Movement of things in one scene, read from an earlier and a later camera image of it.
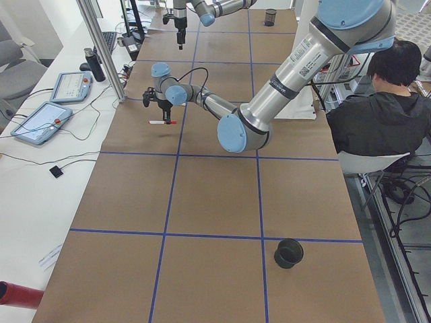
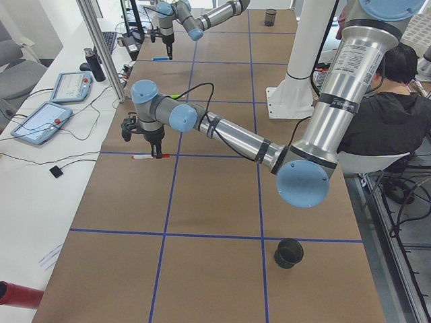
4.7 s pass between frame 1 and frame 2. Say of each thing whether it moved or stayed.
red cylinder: stayed
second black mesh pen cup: stayed
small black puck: stayed
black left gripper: moved
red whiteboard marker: moved
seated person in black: stayed
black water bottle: stayed
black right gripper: moved
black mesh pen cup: stayed
